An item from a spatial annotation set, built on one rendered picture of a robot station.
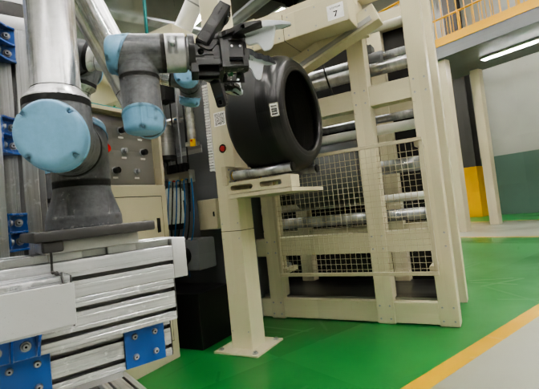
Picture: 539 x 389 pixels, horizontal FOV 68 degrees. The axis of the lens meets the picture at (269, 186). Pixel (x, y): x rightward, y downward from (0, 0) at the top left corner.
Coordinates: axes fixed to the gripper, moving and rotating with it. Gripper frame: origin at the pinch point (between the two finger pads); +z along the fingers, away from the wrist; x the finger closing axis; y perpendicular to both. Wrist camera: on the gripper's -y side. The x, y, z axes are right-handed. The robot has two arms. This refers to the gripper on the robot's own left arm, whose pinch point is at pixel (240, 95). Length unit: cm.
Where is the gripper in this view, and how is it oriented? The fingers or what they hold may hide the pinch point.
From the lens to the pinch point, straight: 176.4
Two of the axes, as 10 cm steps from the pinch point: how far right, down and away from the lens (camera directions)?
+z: 5.1, 1.2, 8.5
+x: -8.6, 1.2, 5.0
